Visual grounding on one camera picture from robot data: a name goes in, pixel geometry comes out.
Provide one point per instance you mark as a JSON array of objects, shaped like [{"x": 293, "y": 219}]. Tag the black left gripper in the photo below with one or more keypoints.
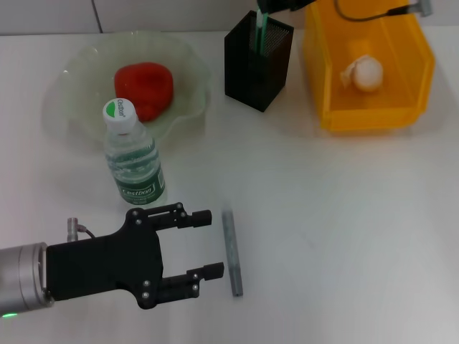
[{"x": 107, "y": 261}]

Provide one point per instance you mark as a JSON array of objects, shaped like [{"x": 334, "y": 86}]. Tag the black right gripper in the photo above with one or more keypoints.
[{"x": 279, "y": 5}]

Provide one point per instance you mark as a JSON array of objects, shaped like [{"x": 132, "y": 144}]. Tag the grey pencil lead tube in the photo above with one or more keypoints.
[{"x": 233, "y": 251}]

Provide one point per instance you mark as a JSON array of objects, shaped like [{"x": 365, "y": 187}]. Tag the mint green utility knife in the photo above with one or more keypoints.
[{"x": 261, "y": 36}]

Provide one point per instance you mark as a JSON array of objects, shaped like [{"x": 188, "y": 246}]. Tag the clear water bottle green label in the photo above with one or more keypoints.
[{"x": 136, "y": 172}]

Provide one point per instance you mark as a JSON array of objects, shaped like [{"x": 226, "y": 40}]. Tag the white paper ball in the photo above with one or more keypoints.
[{"x": 365, "y": 73}]

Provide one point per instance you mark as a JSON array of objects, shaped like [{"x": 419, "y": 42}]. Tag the red-orange fruit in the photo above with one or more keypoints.
[{"x": 150, "y": 86}]

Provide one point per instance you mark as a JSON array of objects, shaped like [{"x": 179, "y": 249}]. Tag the black mesh pen holder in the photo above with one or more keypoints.
[{"x": 251, "y": 82}]

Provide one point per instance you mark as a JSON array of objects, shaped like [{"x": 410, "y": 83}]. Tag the pale green glass fruit plate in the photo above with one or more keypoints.
[{"x": 186, "y": 71}]

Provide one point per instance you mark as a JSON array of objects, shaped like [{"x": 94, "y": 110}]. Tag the yellow plastic bin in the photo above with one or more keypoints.
[{"x": 405, "y": 107}]

